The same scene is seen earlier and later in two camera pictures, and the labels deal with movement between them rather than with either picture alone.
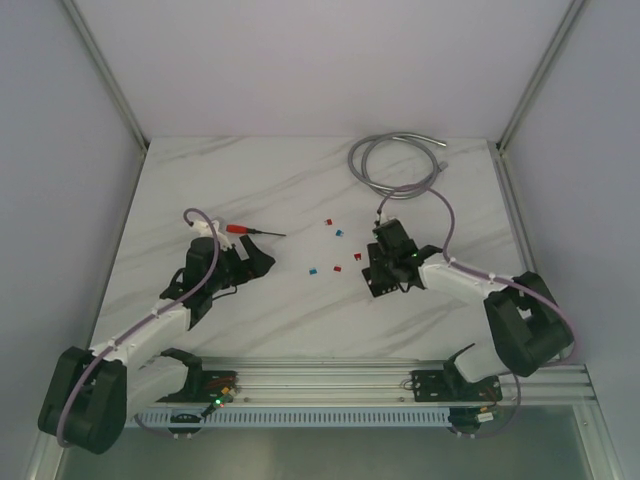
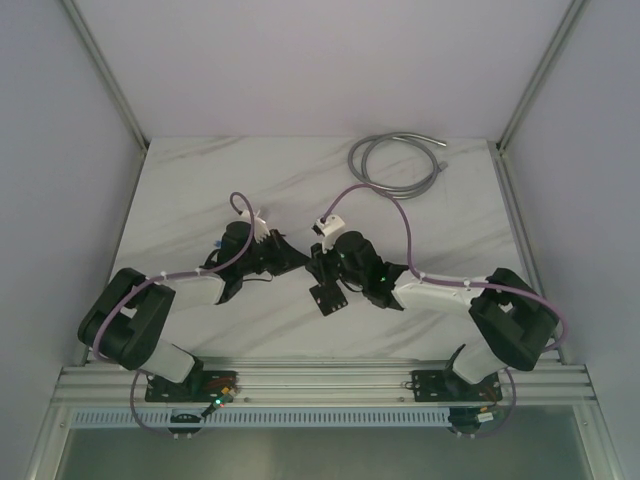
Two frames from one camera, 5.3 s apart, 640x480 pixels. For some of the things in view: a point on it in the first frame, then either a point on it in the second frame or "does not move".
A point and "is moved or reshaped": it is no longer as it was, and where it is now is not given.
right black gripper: x=379 y=250 -> x=318 y=265
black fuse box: x=377 y=289 is moved or reshaped
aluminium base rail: x=370 y=381 does not move
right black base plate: x=448 y=386 does not move
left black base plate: x=204 y=386 does not move
